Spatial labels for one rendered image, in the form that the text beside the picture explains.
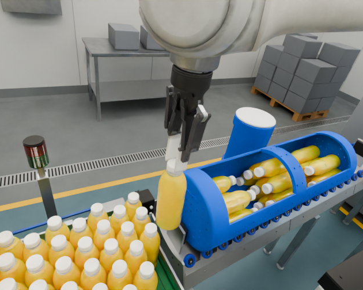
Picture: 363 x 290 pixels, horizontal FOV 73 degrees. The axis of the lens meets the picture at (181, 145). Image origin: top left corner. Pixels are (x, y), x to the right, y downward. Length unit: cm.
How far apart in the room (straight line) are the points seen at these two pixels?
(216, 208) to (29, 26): 352
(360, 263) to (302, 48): 377
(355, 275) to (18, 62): 397
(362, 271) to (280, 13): 93
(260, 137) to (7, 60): 335
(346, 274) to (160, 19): 96
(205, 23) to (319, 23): 13
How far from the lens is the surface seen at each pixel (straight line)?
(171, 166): 57
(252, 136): 170
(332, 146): 146
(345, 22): 31
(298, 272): 235
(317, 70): 433
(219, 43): 22
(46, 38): 396
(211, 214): 78
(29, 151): 94
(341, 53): 463
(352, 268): 106
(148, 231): 81
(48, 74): 410
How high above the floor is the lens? 178
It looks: 35 degrees down
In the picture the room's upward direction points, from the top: 10 degrees clockwise
